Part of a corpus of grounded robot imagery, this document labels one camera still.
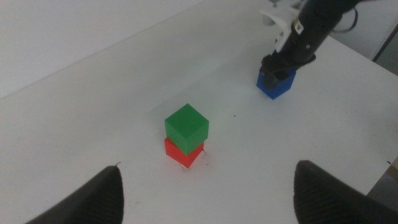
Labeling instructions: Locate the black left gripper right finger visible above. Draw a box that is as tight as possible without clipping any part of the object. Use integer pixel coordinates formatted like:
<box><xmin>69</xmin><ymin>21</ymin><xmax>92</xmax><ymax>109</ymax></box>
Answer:
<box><xmin>293</xmin><ymin>160</ymin><xmax>398</xmax><ymax>224</ymax></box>

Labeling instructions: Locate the thin black looped cable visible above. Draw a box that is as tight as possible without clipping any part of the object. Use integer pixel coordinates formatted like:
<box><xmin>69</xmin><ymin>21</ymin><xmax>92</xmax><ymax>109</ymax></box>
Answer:
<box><xmin>331</xmin><ymin>6</ymin><xmax>359</xmax><ymax>34</ymax></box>

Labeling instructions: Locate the green cube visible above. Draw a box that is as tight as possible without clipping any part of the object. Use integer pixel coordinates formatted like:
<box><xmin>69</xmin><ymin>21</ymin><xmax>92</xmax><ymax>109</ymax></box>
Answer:
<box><xmin>164</xmin><ymin>103</ymin><xmax>210</xmax><ymax>156</ymax></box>

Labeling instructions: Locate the dark frame bar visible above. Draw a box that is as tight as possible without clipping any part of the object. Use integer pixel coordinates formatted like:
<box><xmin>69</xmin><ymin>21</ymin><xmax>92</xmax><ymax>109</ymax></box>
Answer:
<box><xmin>371</xmin><ymin>29</ymin><xmax>398</xmax><ymax>62</ymax></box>

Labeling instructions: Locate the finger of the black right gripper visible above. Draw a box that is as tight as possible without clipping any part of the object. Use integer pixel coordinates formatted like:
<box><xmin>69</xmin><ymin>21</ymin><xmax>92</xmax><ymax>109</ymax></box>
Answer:
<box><xmin>262</xmin><ymin>70</ymin><xmax>281</xmax><ymax>90</ymax></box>

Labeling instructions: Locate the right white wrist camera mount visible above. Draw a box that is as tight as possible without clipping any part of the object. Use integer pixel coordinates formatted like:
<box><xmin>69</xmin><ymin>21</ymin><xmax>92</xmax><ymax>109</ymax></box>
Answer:
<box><xmin>260</xmin><ymin>0</ymin><xmax>309</xmax><ymax>53</ymax></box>

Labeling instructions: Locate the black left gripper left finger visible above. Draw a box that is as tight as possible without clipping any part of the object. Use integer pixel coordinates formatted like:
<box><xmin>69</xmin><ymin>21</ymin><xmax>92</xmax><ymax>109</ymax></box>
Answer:
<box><xmin>24</xmin><ymin>162</ymin><xmax>125</xmax><ymax>224</ymax></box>

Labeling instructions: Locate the blue cube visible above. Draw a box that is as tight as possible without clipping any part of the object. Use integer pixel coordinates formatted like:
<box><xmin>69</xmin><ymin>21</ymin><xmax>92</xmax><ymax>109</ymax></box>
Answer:
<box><xmin>256</xmin><ymin>68</ymin><xmax>297</xmax><ymax>101</ymax></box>

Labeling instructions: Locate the red cube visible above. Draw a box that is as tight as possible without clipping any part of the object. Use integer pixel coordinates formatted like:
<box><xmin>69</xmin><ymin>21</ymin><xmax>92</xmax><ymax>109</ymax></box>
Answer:
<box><xmin>164</xmin><ymin>137</ymin><xmax>205</xmax><ymax>169</ymax></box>

